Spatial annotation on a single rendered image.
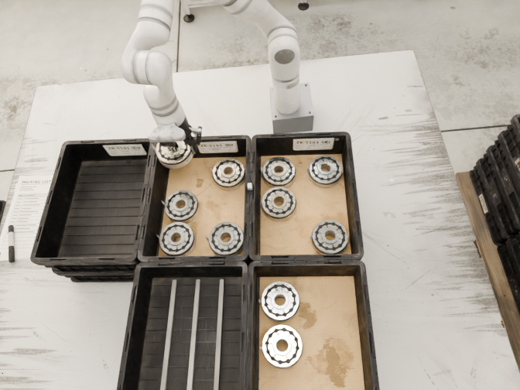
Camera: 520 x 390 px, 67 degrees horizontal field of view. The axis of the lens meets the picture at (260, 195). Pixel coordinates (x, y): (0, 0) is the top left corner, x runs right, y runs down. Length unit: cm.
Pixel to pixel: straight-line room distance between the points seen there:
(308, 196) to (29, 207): 100
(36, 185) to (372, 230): 121
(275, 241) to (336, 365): 36
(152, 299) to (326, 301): 48
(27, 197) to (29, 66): 176
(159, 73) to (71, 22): 263
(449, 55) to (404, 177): 159
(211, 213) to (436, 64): 200
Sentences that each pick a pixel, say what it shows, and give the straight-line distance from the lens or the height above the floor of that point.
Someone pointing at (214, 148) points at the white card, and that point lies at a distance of 126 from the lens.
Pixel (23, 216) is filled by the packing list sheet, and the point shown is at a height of 70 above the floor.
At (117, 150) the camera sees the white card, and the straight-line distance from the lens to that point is 134.
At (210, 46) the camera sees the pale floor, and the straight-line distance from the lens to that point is 289.
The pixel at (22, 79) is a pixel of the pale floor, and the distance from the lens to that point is 323.
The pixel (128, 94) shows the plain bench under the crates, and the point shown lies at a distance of 175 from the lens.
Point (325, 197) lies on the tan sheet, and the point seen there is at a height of 83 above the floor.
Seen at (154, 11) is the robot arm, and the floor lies 138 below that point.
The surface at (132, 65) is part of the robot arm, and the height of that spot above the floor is 134.
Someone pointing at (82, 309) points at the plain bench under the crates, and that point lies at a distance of 139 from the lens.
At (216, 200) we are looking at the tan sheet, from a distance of 122.
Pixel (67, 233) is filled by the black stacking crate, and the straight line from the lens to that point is 135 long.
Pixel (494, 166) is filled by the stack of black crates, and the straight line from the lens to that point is 200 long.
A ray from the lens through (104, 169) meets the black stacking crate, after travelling 140.
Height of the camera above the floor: 191
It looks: 63 degrees down
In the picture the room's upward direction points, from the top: 9 degrees counter-clockwise
